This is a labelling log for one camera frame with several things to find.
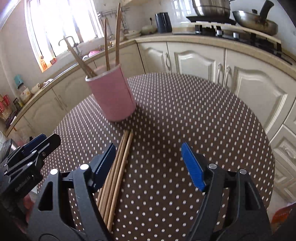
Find dark wooden chopstick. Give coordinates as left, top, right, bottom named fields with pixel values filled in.
left=115, top=3, right=121, bottom=66

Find cream kitchen cabinets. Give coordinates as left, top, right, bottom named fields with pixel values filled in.
left=4, top=40, right=296, bottom=204

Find orange plastic bag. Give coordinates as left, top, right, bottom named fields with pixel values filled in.
left=271, top=203, right=296, bottom=233

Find jar with teal lid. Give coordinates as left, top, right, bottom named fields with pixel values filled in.
left=14, top=74, right=32, bottom=104

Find brown polka dot tablecloth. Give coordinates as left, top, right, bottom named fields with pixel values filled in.
left=42, top=73, right=275, bottom=240

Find pink cylindrical utensil holder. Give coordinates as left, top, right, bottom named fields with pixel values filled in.
left=85, top=64, right=137, bottom=122

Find chrome sink faucet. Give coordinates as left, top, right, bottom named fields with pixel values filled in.
left=58, top=36, right=82, bottom=59

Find hanging utensil rack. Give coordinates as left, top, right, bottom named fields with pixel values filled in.
left=97, top=6, right=131, bottom=35

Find dark blue kettle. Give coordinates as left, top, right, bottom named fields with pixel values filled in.
left=155, top=12, right=172, bottom=34

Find black gas stove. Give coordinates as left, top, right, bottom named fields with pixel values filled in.
left=172, top=16, right=295, bottom=65

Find steel stock pot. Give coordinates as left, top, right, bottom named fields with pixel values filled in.
left=192, top=0, right=233, bottom=18

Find steel wok with handle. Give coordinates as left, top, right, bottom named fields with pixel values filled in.
left=232, top=1, right=278, bottom=36

